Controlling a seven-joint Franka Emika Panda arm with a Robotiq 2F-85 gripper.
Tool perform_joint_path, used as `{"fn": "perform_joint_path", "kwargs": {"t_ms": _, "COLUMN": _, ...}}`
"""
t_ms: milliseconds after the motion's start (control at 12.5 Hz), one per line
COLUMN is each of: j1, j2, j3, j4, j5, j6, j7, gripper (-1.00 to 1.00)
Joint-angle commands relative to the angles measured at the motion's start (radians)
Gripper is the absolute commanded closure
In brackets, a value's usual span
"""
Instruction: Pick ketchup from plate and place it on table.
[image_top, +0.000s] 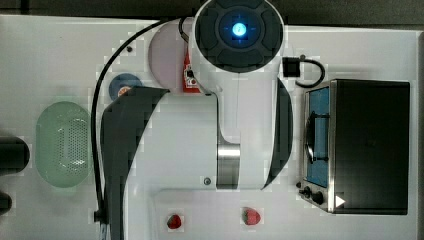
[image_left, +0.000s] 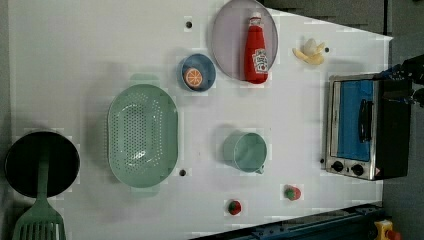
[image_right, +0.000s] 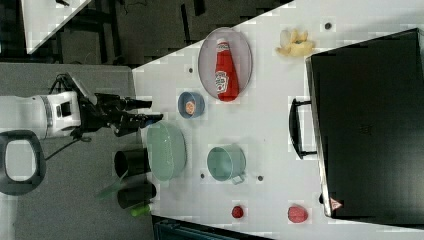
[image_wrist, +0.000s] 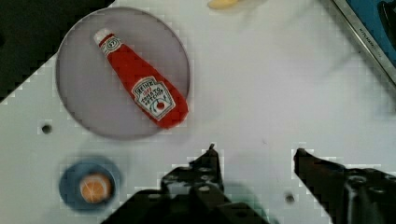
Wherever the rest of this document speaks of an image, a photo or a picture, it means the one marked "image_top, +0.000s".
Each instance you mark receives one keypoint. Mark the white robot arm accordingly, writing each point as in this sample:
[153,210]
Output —
[235,134]

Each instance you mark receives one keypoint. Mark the lilac round plate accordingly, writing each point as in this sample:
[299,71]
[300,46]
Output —
[166,56]

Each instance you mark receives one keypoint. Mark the orange slice toy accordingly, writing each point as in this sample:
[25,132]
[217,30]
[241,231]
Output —
[123,90]

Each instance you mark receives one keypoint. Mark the blue small bowl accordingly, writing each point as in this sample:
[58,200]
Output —
[124,79]

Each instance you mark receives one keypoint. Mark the right red strawberry toy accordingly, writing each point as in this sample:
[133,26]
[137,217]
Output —
[250,216]

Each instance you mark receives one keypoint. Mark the red strawberry toy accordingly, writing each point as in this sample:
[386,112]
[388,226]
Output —
[174,222]
[250,216]

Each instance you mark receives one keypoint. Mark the left red strawberry toy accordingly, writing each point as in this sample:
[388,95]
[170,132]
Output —
[174,222]

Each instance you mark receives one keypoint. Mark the black toaster oven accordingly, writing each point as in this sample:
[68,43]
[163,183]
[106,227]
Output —
[356,147]

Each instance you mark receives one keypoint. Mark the green perforated colander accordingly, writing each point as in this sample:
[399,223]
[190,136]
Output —
[63,152]

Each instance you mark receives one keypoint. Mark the black frying pan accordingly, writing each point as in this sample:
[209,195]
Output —
[14,155]

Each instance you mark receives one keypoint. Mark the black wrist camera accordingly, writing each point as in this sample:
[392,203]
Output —
[291,67]

